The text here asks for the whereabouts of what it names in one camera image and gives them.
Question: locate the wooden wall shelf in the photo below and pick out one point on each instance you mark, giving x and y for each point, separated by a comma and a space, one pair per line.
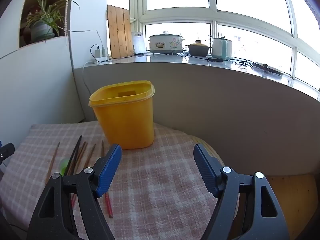
25, 10

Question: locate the potted spider plant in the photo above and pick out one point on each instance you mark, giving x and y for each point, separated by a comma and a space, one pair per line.
43, 22

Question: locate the wooden table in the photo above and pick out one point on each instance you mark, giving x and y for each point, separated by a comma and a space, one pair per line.
295, 192

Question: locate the white window frame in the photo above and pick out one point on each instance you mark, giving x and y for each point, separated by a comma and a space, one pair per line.
212, 15

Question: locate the yellow plastic container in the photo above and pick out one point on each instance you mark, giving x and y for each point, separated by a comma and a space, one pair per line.
125, 120

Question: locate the grey windowsill counter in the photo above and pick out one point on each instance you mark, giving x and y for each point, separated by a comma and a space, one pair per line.
200, 80

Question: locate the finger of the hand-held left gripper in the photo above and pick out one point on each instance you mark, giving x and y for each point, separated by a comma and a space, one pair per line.
7, 150

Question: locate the white charger plug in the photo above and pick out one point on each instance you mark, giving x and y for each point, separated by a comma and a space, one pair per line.
100, 52

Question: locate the pink checked cloth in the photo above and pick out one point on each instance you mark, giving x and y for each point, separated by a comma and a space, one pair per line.
155, 195

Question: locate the dark pot with yellow lid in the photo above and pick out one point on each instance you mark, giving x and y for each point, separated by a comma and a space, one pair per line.
198, 50

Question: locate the white cutting board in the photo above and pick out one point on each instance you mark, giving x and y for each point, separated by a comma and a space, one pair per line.
138, 42

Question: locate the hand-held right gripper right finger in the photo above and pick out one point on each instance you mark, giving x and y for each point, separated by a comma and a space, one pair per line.
203, 166

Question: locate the wooden slat board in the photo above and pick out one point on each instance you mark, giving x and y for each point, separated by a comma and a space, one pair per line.
119, 32

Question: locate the white floral electric cooker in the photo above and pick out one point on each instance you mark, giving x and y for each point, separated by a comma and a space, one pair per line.
165, 43

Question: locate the teal and white kettle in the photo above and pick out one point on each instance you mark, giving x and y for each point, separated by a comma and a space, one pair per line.
220, 47

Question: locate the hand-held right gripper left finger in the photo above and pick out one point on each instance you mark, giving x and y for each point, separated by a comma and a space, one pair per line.
110, 166

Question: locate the green plastic spoon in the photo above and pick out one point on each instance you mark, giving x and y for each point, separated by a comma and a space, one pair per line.
64, 166

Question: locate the white power strip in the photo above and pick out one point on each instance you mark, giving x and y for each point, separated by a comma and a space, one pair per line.
92, 62

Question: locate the black chopstick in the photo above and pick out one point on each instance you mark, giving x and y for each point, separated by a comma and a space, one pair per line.
74, 153

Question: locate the black power adapter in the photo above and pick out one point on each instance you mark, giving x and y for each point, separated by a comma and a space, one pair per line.
215, 60

